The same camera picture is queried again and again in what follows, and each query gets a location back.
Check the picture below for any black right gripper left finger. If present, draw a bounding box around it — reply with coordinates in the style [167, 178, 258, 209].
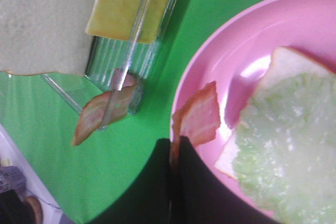
[90, 138, 170, 223]

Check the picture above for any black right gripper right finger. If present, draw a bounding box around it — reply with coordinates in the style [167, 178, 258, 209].
[172, 136, 276, 223]

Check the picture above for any tray toy bacon strip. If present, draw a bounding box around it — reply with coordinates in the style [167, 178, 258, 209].
[167, 81, 221, 224]
[71, 73, 138, 146]

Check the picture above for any green toy lettuce leaf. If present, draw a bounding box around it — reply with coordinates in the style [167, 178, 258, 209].
[233, 73, 335, 223]

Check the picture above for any toy bread slice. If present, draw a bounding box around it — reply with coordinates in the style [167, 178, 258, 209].
[214, 47, 335, 180]
[1, 0, 95, 76]

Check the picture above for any green tablecloth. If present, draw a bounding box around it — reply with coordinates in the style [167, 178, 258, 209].
[1, 0, 262, 223]

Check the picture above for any pink round plate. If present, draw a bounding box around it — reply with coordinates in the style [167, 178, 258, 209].
[173, 0, 335, 205]

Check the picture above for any left clear plastic tray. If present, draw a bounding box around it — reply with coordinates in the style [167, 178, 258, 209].
[42, 0, 176, 130]

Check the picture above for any yellow toy cheese slice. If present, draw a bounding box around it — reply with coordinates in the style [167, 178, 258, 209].
[86, 0, 169, 44]

